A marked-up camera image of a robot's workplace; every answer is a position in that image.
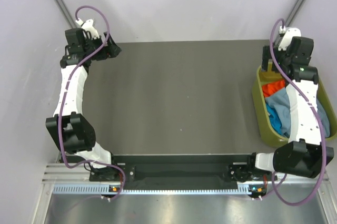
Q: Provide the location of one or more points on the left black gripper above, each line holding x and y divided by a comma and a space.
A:
111, 50

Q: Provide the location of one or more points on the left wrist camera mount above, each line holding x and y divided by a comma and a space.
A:
88, 26

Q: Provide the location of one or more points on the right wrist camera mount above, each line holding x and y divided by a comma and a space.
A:
286, 34

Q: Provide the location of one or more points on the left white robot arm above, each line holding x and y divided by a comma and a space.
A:
71, 132

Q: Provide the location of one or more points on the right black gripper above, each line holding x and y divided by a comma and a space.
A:
266, 56

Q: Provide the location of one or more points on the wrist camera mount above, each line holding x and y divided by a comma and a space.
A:
286, 34
88, 26

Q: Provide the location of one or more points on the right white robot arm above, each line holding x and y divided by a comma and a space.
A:
303, 155

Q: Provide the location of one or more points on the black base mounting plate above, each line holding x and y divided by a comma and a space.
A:
219, 171

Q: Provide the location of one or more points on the slotted grey cable duct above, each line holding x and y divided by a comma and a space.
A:
72, 189

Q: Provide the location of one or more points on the bright blue t shirt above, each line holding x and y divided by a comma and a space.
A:
274, 119

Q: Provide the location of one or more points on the orange t shirt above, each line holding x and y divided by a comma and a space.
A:
271, 88

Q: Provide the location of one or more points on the aluminium frame rail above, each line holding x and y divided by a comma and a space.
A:
60, 174

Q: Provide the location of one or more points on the olive green plastic bin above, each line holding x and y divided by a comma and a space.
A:
268, 135

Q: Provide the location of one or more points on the light blue t shirt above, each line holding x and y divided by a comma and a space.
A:
280, 102

